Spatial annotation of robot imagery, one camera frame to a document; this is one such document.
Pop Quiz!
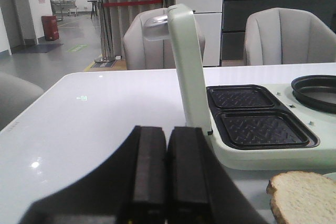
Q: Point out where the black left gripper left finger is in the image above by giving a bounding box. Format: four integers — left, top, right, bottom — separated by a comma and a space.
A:
22, 126, 166, 223

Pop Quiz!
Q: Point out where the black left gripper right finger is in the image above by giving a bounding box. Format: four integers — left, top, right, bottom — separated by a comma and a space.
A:
167, 127, 266, 223

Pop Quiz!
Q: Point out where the white bread slice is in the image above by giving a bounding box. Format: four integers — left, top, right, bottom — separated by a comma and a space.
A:
266, 171, 335, 223

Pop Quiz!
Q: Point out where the mint green sandwich maker lid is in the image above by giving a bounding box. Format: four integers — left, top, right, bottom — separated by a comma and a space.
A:
143, 4, 213, 136

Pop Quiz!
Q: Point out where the left grey armchair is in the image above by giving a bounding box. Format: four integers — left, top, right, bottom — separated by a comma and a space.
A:
123, 4, 205, 71

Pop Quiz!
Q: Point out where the grey armchair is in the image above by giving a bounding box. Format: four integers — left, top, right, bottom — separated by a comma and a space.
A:
244, 7, 335, 66
123, 4, 205, 71

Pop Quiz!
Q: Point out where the grey chair at left edge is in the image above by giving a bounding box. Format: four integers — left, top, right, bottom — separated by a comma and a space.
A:
0, 72, 44, 130

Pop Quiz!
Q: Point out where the black round frying pan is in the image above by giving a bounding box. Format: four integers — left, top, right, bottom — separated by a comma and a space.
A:
291, 75, 335, 114

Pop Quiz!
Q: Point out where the right grey armchair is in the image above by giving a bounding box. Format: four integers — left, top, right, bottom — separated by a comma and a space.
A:
244, 7, 335, 66

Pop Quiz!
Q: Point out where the red trash bin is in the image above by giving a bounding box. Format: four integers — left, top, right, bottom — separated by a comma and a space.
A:
41, 15, 59, 41

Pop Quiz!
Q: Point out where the dark grey counter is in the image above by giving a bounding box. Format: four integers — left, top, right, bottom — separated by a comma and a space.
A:
221, 0, 335, 60

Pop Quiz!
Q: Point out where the red barrier belt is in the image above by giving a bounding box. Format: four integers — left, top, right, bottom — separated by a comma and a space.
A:
102, 0, 165, 7

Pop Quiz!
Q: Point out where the white cabinet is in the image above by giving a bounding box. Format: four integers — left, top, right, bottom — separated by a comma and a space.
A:
175, 0, 223, 67

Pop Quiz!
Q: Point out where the barrier post base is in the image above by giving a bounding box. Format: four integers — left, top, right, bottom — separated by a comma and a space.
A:
94, 55, 115, 63

